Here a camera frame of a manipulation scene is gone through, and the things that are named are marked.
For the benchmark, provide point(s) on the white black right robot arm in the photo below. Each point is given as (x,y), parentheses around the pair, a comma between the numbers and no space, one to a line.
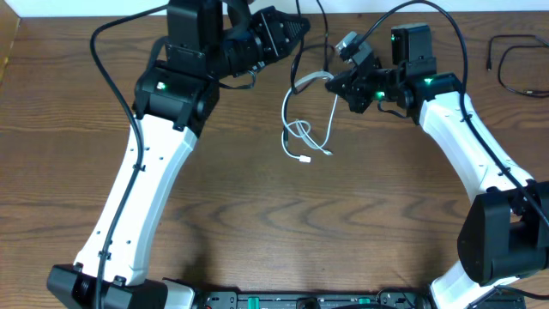
(503,238)

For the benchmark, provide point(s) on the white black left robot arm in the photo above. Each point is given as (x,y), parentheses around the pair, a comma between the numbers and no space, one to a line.
(206,41)

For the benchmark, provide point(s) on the black mounting rail base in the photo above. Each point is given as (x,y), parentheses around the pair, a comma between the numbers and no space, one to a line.
(388,298)

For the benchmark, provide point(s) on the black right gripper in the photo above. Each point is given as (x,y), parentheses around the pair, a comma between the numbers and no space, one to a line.
(358,84)

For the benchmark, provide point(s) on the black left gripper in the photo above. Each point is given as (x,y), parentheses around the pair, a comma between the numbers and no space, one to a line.
(268,33)

